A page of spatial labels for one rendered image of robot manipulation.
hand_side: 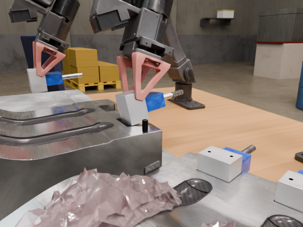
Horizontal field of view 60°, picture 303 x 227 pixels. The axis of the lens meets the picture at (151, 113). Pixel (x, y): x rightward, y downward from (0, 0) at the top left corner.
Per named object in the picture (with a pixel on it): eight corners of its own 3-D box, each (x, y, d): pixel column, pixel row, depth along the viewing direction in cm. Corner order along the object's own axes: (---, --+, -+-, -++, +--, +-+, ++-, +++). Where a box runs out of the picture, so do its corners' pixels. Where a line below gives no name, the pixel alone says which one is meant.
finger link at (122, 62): (120, 95, 44) (133, 41, 44) (107, 93, 50) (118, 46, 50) (154, 104, 47) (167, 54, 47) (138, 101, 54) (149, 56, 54)
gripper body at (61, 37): (39, 38, 59) (52, 8, 59) (34, 38, 68) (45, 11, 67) (66, 51, 63) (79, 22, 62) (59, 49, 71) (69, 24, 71)
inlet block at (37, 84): (80, 83, 74) (78, 64, 72) (85, 86, 70) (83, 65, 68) (30, 89, 68) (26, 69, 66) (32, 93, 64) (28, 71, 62)
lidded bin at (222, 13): (226, 19, 1030) (227, 11, 1022) (234, 18, 992) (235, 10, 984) (215, 18, 1010) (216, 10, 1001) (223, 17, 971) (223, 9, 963)
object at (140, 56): (126, 96, 42) (140, 39, 42) (111, 94, 48) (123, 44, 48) (162, 106, 45) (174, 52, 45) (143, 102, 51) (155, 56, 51)
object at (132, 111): (178, 103, 55) (173, 78, 54) (192, 105, 51) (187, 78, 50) (121, 122, 50) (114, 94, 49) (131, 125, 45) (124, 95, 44)
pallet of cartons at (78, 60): (104, 79, 657) (103, 47, 634) (122, 88, 540) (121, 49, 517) (63, 82, 617) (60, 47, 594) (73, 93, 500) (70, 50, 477)
